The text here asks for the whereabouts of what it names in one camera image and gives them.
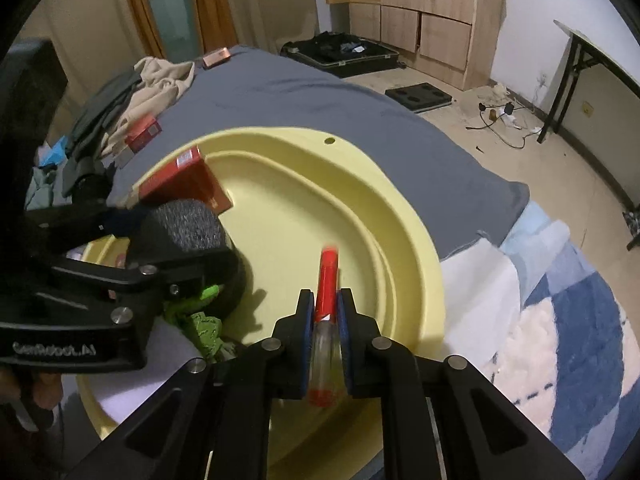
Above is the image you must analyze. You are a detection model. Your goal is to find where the black foam tray on floor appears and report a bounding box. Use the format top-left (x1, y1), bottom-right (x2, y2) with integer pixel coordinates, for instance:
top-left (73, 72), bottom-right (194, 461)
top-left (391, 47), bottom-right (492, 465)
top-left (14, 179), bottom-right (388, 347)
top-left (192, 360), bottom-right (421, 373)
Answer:
top-left (385, 82), bottom-right (452, 114)

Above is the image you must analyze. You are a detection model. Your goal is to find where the red slim pack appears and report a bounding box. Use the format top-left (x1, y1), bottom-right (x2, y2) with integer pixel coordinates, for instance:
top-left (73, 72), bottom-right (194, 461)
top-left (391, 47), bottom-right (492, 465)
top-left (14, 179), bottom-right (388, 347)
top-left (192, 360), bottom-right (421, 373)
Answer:
top-left (307, 246), bottom-right (341, 408)

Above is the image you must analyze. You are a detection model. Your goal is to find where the person left hand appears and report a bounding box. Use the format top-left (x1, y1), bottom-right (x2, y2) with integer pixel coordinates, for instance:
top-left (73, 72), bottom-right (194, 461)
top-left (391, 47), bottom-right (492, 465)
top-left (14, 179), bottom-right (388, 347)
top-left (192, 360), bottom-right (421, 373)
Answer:
top-left (1, 367), bottom-right (63, 432)

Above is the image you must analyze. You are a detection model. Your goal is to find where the open black suitcase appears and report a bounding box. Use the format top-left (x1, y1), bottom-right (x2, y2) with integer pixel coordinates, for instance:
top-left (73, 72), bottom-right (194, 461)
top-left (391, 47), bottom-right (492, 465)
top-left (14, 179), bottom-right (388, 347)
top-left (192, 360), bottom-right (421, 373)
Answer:
top-left (280, 32), bottom-right (401, 78)

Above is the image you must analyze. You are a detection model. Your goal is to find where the blue white checkered blanket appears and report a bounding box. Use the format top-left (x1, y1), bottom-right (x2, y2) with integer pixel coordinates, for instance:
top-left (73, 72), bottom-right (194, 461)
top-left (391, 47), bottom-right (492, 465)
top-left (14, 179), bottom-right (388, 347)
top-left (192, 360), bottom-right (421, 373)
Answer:
top-left (440, 203), bottom-right (639, 479)

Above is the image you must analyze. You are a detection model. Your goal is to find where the red cigarette pack on sheet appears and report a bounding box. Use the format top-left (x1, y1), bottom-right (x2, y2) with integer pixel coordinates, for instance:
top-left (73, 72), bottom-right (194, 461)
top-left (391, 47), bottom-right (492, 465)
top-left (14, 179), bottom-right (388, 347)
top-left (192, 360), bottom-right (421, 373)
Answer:
top-left (115, 114), bottom-right (162, 169)

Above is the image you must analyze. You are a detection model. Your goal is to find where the wooden wardrobe cabinet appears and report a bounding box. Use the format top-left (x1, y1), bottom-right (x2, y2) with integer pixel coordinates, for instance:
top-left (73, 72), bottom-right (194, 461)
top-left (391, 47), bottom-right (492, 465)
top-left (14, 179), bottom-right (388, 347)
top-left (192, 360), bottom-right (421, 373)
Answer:
top-left (326, 0), bottom-right (506, 90)

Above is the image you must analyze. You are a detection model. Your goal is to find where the yellow oval plastic tray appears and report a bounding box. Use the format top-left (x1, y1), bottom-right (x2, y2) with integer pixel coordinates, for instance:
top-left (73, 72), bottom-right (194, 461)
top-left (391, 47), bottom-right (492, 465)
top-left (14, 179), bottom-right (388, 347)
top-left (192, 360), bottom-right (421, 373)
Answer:
top-left (74, 126), bottom-right (447, 480)

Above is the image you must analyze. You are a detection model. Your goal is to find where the black folding console table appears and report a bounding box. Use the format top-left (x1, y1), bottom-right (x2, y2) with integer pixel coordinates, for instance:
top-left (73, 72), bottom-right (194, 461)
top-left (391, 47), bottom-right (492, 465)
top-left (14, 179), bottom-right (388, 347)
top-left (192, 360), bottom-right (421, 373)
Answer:
top-left (537, 21), bottom-right (639, 250)

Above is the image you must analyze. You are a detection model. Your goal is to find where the pile of clothes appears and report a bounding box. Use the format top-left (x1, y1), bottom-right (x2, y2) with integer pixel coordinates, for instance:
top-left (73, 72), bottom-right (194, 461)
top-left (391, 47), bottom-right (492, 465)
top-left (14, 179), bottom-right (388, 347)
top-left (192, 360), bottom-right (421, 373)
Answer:
top-left (25, 56), bottom-right (195, 210)

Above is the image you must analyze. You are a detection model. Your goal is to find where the copper pink small box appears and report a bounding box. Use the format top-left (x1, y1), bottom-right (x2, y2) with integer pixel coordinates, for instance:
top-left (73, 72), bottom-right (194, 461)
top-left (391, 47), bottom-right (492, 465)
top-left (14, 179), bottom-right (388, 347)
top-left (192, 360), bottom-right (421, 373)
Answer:
top-left (201, 48), bottom-right (232, 70)

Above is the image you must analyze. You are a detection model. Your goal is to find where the red cigarette carton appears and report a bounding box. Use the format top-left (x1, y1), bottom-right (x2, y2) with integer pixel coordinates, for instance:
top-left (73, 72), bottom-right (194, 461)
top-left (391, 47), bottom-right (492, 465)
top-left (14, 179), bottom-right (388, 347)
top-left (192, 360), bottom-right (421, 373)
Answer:
top-left (130, 145), bottom-right (233, 214)

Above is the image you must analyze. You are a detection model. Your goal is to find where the green plush toy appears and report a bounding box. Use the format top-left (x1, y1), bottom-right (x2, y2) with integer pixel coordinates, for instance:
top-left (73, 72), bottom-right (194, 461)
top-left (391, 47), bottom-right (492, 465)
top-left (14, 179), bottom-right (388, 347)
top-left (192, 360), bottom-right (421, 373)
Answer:
top-left (163, 285), bottom-right (238, 364)

